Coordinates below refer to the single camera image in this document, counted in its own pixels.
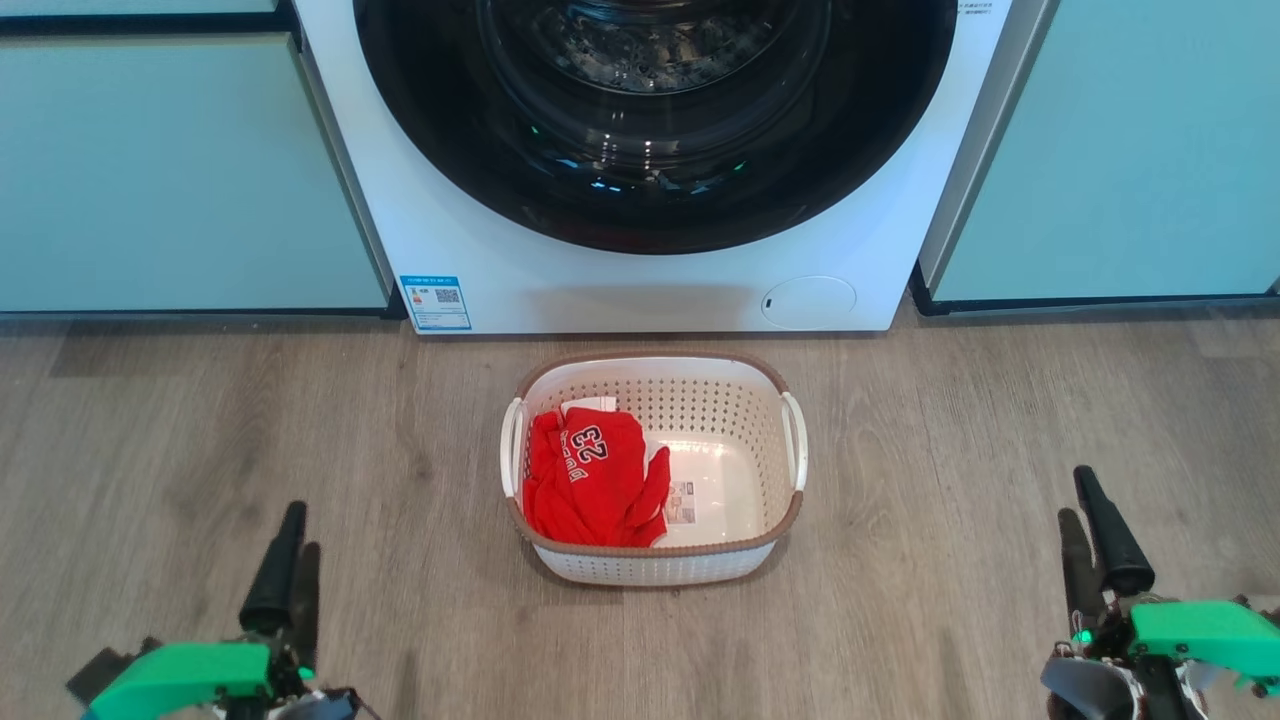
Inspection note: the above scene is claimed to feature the stainless steel washer drum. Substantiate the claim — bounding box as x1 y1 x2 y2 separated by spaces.
530 0 781 96

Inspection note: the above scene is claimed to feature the red jersey with number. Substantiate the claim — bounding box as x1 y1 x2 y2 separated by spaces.
522 405 651 547

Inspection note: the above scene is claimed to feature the teal cabinet with grey side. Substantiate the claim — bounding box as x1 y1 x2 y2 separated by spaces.
915 0 1280 316

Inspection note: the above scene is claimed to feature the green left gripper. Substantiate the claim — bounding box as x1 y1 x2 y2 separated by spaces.
85 502 323 720

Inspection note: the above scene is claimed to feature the blue energy label sticker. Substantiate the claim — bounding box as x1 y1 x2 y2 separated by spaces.
400 275 473 333

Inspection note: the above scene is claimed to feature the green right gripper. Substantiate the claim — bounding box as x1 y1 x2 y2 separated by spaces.
1058 465 1280 698

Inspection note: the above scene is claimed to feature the round white filter cover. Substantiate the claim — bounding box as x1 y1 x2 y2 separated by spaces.
760 275 858 331

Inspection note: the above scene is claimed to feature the teal cabinet beside energy label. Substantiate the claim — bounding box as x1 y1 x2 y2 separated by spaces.
0 30 393 316

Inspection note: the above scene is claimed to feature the plain red garment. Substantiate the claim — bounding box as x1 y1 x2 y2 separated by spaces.
620 447 673 549

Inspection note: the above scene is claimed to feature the washing machine glass door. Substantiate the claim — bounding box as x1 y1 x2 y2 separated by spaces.
352 0 959 256

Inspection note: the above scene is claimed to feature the white front-load washing machine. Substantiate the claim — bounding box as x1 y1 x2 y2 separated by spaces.
292 0 1016 336

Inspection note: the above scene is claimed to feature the white perforated laundry basket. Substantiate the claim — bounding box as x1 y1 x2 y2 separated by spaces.
500 350 809 588

